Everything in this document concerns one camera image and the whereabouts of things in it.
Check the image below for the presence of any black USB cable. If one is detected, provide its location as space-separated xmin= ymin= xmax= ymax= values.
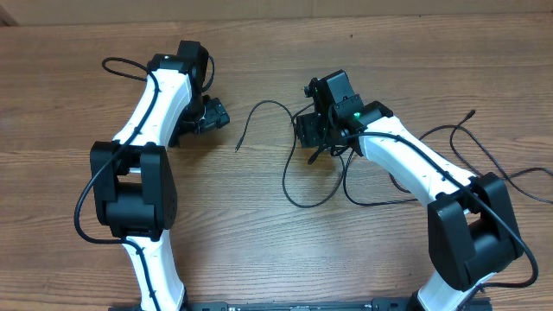
xmin=234 ymin=99 xmax=346 ymax=210

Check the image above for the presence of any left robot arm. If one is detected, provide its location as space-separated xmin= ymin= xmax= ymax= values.
xmin=83 ymin=41 xmax=230 ymax=310

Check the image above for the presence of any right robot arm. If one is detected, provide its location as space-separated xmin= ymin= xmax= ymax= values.
xmin=296 ymin=70 xmax=524 ymax=310

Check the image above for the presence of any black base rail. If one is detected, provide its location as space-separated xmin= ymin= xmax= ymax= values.
xmin=107 ymin=296 xmax=493 ymax=311

